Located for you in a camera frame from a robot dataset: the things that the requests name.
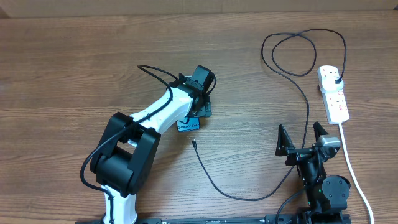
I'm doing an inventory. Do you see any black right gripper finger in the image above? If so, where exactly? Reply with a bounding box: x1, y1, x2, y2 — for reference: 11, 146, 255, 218
275, 124, 294, 156
313, 121, 329, 142

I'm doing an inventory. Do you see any Samsung Galaxy smartphone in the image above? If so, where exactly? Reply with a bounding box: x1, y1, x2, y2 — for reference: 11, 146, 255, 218
177, 118, 200, 132

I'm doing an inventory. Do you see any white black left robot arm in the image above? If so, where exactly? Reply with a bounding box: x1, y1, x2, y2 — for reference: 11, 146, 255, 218
80, 65, 216, 223

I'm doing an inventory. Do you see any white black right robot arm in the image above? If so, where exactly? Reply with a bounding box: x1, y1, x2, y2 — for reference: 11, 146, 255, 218
268, 122, 351, 224

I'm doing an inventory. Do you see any white charger plug adapter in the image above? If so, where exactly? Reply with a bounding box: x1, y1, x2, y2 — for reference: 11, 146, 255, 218
319, 73, 344, 93

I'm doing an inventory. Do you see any white power strip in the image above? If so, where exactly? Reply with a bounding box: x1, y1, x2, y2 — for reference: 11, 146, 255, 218
317, 65, 349, 124

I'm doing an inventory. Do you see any white power strip cord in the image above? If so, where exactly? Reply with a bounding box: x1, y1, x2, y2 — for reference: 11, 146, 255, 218
338, 123, 374, 224

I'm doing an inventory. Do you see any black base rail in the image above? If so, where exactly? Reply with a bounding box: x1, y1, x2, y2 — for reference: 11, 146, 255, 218
75, 215, 351, 224

